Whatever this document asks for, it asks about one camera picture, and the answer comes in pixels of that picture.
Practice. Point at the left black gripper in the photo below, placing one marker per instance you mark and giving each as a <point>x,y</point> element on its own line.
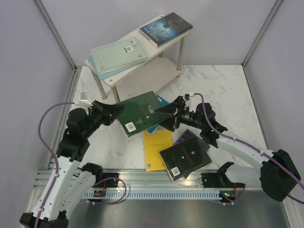
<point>108,111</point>

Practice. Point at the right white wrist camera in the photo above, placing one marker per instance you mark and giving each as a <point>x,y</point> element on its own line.
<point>187,100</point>

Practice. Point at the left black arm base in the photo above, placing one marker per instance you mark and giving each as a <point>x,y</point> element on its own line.
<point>110,183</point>

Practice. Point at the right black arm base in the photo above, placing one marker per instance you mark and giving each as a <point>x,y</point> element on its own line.
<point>213,180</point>

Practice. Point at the white two-tier shelf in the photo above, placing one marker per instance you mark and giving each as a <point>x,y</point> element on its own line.
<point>163,64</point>

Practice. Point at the bright blue book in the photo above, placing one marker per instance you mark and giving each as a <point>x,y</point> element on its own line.
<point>153,129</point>

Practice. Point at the dark green book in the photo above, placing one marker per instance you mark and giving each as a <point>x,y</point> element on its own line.
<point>139,113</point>

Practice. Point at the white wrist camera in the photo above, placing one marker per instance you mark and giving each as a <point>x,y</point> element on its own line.
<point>83,101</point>
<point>187,100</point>

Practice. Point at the pale green book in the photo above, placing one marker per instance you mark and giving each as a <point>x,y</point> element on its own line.
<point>119,54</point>

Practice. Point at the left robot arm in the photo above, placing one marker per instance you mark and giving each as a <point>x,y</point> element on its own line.
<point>68,182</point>

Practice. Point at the yellow book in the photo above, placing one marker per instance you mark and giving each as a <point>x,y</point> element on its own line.
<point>153,145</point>

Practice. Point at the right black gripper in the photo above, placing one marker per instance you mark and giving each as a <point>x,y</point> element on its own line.
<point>170,109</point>

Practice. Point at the white slotted cable duct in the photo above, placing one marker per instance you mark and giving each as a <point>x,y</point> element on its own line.
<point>113,194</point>

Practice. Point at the dark purple book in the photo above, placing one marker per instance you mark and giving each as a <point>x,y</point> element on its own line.
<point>190,137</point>

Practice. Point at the dark blue Wuthering Heights book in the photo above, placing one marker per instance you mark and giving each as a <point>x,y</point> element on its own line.
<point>165,29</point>

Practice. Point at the black book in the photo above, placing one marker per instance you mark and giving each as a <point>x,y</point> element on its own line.
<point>182,159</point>

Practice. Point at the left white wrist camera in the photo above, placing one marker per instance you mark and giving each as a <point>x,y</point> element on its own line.
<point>83,101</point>

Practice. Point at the aluminium front rail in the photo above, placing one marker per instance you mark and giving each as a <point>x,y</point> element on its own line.
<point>136,179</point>

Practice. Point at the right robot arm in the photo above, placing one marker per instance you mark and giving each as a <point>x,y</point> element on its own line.
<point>274,172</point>

